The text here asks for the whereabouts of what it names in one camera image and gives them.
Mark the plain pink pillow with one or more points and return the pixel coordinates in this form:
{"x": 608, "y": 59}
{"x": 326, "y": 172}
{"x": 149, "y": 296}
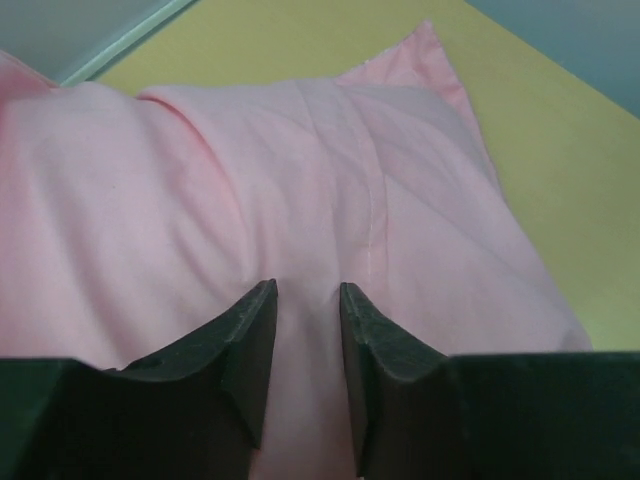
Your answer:
{"x": 129, "y": 221}

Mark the aluminium frame rail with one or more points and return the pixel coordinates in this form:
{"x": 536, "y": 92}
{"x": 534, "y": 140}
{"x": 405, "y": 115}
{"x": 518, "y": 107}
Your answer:
{"x": 121, "y": 29}

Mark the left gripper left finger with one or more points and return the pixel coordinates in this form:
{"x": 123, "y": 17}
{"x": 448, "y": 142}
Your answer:
{"x": 195, "y": 409}

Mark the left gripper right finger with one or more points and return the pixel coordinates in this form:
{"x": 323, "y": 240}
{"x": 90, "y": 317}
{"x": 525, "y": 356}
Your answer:
{"x": 403, "y": 410}

